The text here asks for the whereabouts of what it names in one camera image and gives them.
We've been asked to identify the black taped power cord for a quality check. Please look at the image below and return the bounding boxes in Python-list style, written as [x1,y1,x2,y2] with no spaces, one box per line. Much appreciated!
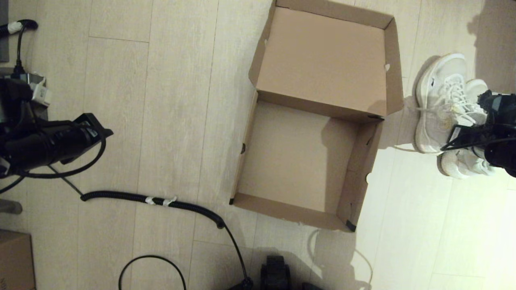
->
[0,19,39,77]

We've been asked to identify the grey furniture foot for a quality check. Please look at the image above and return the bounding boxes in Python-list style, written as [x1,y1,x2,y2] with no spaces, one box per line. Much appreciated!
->
[0,199,23,215]

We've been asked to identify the brown cardboard carton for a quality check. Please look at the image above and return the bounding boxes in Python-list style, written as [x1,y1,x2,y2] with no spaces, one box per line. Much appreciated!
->
[0,231,37,290]

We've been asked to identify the thin red-black wire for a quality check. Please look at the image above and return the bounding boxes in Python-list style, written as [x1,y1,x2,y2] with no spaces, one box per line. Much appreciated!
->
[48,164,85,198]

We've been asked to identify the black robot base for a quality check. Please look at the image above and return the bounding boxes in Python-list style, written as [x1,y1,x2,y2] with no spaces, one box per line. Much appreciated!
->
[260,255,293,290]

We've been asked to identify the dark grey panel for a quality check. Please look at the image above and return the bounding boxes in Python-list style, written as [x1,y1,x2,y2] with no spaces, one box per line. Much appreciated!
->
[0,0,9,63]

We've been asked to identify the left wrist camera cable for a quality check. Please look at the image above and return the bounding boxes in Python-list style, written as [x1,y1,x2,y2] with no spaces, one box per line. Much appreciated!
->
[0,137,107,194]

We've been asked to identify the brown cardboard shoe box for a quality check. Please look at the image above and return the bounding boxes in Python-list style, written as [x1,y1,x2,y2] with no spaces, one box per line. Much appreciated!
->
[229,0,404,233]

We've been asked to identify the thin black floor cable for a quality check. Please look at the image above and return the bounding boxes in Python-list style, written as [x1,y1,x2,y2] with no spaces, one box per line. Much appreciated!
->
[118,255,188,290]

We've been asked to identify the white lace-up sneaker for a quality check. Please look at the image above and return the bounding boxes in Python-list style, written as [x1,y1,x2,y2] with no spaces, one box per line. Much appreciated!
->
[437,79,500,180]
[414,53,490,154]

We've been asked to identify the black corrugated cable conduit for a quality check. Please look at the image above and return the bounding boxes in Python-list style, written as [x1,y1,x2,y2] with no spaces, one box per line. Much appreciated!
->
[80,191,254,290]

